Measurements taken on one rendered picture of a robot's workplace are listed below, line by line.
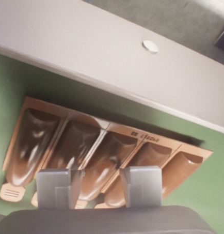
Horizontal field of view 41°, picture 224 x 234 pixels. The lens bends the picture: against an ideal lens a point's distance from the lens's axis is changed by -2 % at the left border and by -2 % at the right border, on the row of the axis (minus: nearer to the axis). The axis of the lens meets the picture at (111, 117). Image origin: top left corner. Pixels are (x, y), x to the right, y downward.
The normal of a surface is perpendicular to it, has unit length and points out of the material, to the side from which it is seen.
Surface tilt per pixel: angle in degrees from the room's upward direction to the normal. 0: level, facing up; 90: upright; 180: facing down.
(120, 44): 90
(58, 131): 2
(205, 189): 2
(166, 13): 0
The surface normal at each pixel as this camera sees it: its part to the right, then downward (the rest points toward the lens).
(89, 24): 0.44, -0.65
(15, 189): 0.04, 0.70
